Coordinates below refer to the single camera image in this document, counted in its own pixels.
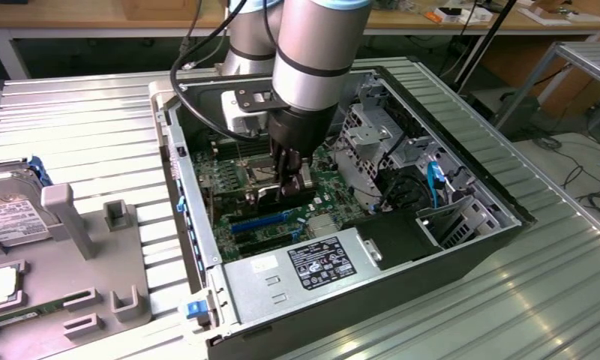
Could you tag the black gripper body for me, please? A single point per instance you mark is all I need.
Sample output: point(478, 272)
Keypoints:
point(303, 131)

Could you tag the black graphics card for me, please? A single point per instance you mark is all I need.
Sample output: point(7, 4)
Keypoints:
point(269, 204)

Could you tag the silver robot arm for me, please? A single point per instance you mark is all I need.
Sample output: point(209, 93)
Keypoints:
point(320, 56)

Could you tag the CPU socket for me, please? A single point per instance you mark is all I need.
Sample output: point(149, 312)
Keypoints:
point(257, 174)

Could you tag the green motherboard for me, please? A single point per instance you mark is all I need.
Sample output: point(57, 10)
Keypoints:
point(330, 187)

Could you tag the black RAM slot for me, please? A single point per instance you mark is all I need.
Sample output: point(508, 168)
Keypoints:
point(240, 147)
point(243, 151)
point(227, 144)

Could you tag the thin locking lever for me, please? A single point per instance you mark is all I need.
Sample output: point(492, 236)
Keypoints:
point(237, 152)

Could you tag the metal disk bay cage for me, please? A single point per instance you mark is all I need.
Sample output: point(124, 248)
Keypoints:
point(364, 135)

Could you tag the silver chipset heatsink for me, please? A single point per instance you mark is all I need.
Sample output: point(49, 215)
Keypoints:
point(324, 225)

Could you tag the grey power supply unit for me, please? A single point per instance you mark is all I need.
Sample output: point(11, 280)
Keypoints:
point(260, 285)

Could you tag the silver perforated disk caddy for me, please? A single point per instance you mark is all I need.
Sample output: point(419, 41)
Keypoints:
point(460, 217)

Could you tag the wooden desk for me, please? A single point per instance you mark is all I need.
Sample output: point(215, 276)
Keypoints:
point(404, 24)

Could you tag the black open PC case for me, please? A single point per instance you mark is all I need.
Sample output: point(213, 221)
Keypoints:
point(430, 285)

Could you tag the blue case latch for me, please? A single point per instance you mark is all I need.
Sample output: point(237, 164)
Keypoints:
point(195, 309)

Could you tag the orange white box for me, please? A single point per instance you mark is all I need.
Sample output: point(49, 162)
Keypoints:
point(435, 17)

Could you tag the black floor box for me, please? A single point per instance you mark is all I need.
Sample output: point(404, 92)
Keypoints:
point(510, 112)

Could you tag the black pole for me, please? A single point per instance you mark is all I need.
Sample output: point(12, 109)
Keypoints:
point(484, 43)

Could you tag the small black box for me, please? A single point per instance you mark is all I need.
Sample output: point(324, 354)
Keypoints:
point(455, 11)

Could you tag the small white box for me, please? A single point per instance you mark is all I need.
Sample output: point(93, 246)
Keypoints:
point(478, 15)

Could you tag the brown wooden cabinet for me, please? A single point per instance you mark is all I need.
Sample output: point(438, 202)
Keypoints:
point(520, 63)

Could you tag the grey parts rack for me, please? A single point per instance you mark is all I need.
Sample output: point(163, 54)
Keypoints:
point(55, 270)

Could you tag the flat white box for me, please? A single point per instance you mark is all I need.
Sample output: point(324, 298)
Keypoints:
point(544, 15)

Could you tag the green RAM stick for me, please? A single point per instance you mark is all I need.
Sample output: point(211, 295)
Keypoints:
point(29, 313)

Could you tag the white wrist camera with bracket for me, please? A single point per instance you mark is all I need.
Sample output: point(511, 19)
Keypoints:
point(243, 116)

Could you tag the hard disk with blue bracket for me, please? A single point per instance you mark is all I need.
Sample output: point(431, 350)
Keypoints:
point(4, 210)

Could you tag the aluminium frame table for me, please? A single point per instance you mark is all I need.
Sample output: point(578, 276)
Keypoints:
point(590, 63)

